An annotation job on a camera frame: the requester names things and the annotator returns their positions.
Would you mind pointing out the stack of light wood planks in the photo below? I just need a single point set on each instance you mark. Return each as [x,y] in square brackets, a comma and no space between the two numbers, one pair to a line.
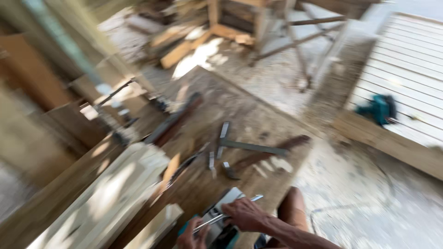
[114,197]

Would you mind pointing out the pile of wood offcuts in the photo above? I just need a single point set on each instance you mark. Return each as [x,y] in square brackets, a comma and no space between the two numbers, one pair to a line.
[180,45]

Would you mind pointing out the thick wooden beam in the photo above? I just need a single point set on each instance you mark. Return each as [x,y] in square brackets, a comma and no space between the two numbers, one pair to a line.
[387,145]

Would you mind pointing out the white slatted panel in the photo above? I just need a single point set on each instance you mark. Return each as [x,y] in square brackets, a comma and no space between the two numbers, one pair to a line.
[408,69]

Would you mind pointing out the wooden stool frame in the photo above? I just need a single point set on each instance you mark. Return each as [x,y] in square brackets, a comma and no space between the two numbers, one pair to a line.
[225,24]

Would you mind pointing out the wooden sawhorse frame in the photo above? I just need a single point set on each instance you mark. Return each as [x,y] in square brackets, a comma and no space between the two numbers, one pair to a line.
[297,41]

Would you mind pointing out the person's left hand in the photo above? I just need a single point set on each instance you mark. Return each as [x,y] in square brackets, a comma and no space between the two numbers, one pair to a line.
[190,238]

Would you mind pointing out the teal power tool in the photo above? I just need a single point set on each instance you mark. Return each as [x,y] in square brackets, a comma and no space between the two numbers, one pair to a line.
[378,109]

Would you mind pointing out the person's right fingers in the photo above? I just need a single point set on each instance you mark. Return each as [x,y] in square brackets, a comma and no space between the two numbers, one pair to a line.
[232,209]

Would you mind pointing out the teal and silver electric planer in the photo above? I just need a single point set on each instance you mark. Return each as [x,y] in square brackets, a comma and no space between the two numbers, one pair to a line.
[216,216]

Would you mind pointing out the brown wooden board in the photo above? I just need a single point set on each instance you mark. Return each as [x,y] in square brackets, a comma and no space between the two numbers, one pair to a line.
[31,69]

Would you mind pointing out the person's left fingers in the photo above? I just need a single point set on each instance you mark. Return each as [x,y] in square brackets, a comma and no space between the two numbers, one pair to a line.
[200,232]

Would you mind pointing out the metal try square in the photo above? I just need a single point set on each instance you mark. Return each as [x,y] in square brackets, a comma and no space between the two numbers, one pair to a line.
[249,146]

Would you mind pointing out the person's right hand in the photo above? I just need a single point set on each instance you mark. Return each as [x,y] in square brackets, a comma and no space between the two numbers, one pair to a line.
[247,216]

